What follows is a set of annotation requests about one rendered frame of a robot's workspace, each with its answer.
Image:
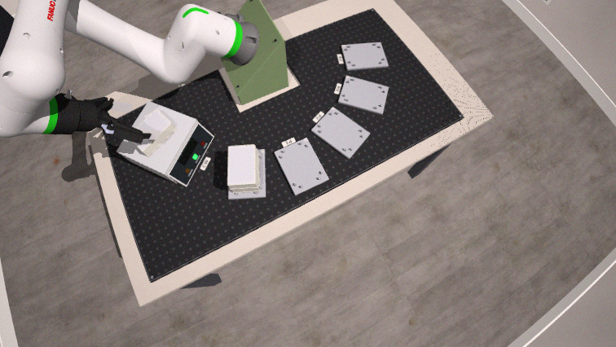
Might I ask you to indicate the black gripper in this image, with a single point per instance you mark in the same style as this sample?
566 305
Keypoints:
91 119

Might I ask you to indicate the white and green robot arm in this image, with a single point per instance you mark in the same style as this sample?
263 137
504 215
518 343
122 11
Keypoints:
32 69

